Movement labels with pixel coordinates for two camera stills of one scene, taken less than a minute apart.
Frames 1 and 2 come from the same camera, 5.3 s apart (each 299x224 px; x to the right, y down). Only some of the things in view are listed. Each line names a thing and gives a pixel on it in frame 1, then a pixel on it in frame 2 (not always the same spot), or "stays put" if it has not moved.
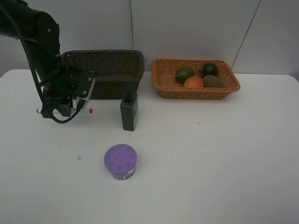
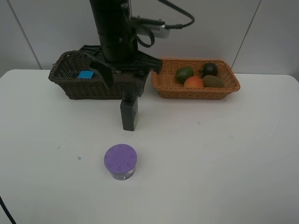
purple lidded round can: x=120 y=159 stays put
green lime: x=183 y=73 stays put
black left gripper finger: x=46 y=111 → x=106 y=74
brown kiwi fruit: x=210 y=80 stays put
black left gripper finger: x=64 y=108 → x=140 y=78
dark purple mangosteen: x=210 y=68 stays put
